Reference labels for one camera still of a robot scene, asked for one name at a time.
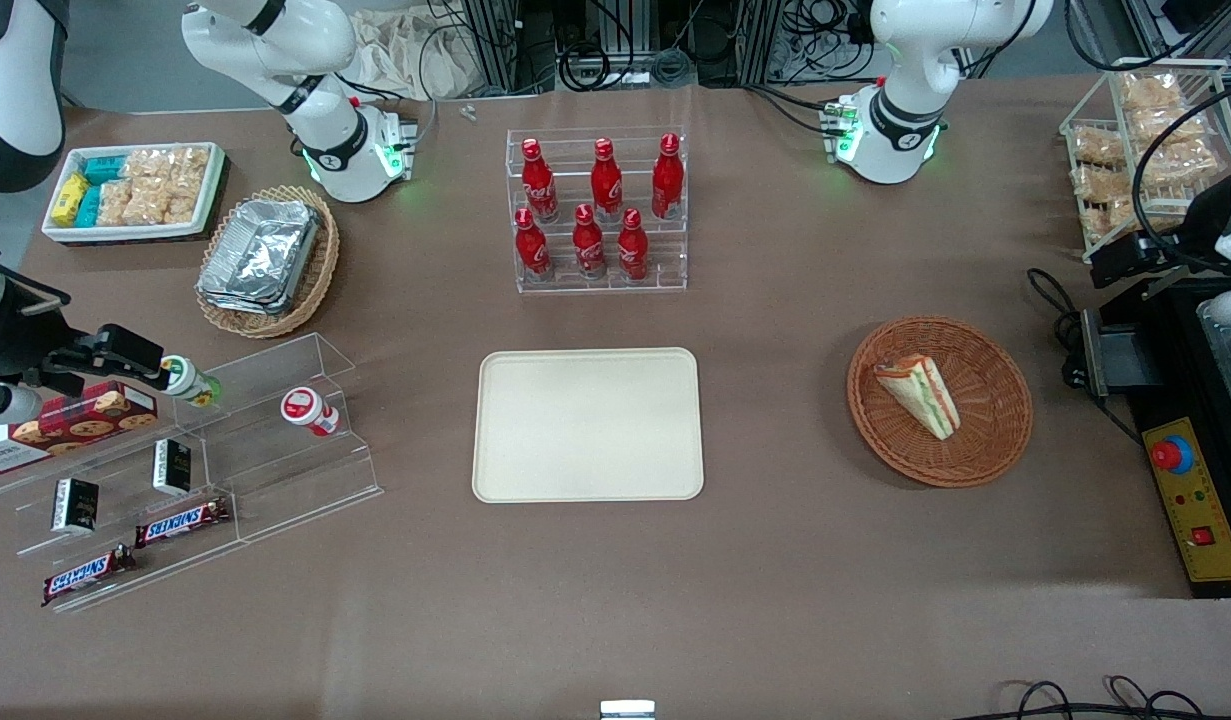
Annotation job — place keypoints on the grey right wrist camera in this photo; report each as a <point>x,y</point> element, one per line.
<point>10,402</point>

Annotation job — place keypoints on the grey metal plate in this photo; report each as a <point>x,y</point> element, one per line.
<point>1120,355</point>

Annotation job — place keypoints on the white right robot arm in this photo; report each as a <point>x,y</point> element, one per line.
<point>305,40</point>

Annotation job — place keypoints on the red cola bottle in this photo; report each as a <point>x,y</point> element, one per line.
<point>606,185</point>
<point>589,248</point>
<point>539,185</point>
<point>668,180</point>
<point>632,250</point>
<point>533,250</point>

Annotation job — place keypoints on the red emergency stop button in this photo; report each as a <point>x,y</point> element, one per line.
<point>1171,455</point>

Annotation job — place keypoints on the yellow control panel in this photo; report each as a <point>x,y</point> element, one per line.
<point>1200,510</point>

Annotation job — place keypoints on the green lidded yogurt cup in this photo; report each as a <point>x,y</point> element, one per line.
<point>180,375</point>

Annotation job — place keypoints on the triangular sandwich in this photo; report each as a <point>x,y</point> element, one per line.
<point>920,400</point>

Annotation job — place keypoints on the teal snack packet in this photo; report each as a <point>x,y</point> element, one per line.
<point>103,170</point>
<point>89,206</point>

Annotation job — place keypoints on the clear rice cracker bag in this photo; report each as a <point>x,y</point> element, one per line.
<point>190,170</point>
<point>115,202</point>
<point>150,202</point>
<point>150,165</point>

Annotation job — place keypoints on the small silver object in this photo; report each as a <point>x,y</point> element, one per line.
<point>627,712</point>

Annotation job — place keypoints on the beige crumpled cloth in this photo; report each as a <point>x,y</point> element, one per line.
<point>405,60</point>

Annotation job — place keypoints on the red tartan cookie box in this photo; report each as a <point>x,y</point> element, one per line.
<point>85,420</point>

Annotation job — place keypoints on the clear acrylic bottle rack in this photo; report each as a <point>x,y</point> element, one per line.
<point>615,286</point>

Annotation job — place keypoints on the small black chocolate box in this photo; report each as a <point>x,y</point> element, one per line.
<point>172,467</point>
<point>75,505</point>

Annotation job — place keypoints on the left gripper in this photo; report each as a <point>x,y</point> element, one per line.
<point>1197,222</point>

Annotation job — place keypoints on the aluminium foil tray stack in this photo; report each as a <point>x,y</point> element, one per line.
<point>260,255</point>

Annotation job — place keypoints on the clear acrylic stepped shelf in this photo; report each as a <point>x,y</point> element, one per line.
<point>275,480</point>

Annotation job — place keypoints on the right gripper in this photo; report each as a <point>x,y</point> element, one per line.
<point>20,335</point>

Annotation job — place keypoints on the snickers chocolate bar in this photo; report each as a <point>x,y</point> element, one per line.
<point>87,575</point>
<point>180,521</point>

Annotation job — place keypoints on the white rectangular snack tray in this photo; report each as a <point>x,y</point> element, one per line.
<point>125,234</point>

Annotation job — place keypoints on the beige plastic tray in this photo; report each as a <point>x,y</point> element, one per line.
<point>587,425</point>

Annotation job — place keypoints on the red lidded yogurt cup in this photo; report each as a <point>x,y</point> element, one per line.
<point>300,405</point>

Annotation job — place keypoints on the light oval wicker basket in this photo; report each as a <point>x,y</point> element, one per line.
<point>315,280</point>

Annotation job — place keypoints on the black aluminium frame post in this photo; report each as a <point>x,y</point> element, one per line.
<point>500,45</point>

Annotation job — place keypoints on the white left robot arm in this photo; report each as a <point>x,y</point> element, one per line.
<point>905,60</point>

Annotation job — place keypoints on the yellow snack packet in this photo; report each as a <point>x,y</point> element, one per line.
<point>71,198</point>

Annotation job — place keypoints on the black control box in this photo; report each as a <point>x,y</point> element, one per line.
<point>1175,350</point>

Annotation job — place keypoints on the brown round wicker basket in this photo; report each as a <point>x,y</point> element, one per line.
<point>985,440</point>

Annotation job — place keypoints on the clear fried snack bag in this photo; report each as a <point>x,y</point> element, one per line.
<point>1170,125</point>
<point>1097,147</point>
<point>1185,162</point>
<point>1150,92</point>
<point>1103,183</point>
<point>1110,215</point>

